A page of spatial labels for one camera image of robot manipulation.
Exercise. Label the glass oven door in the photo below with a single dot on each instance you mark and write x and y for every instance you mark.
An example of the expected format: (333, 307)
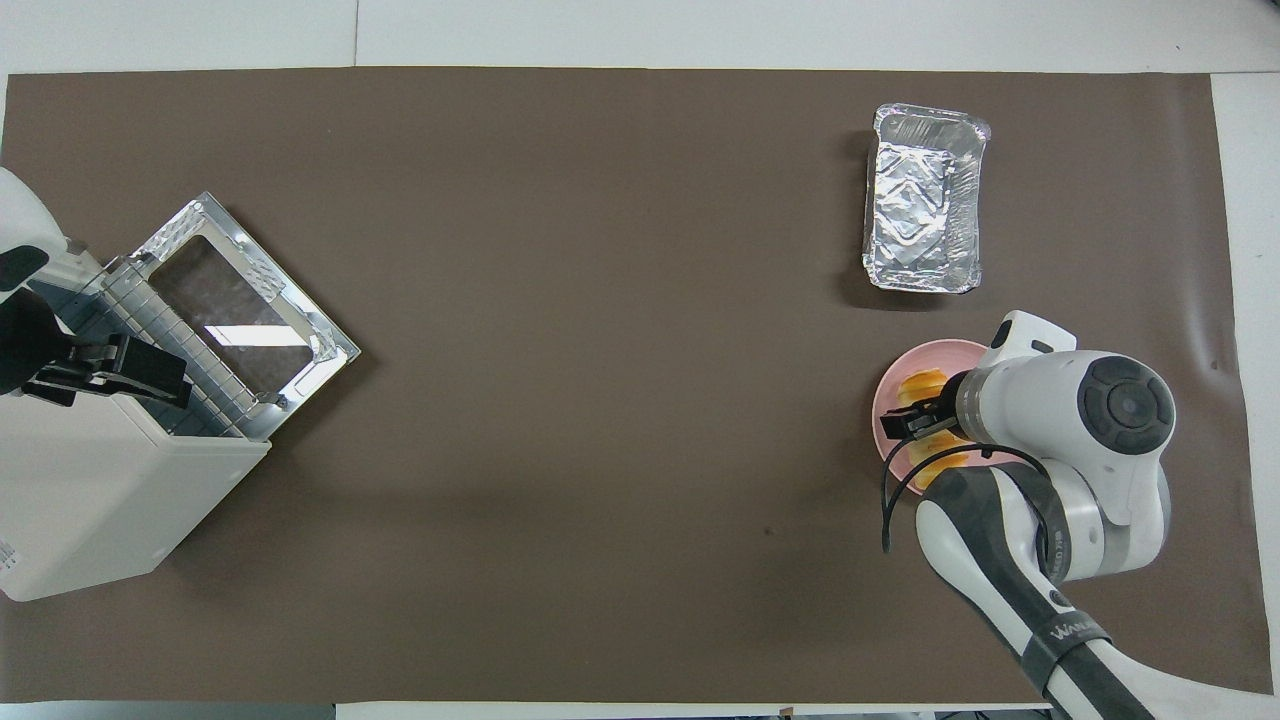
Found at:
(240, 300)

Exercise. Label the cream toaster oven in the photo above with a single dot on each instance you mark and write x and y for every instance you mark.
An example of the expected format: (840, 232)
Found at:
(90, 500)

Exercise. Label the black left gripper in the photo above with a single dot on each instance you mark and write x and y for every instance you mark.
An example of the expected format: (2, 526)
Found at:
(25, 345)

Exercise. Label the pink round plate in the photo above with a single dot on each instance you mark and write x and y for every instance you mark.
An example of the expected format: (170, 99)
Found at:
(890, 400)

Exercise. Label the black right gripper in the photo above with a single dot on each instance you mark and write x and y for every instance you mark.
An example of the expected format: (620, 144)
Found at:
(952, 405)

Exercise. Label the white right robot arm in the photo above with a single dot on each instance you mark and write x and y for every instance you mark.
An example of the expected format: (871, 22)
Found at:
(1030, 410)

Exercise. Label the aluminium foil tray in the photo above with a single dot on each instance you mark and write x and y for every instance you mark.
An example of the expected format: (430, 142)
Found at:
(925, 200)

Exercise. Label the golden ridged bread roll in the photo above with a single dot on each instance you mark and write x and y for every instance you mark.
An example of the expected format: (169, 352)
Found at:
(920, 385)

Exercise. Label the brown table mat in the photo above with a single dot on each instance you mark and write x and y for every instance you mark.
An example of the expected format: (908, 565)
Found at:
(600, 400)

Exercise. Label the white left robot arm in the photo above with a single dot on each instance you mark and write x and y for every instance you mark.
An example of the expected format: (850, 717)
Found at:
(20, 215)

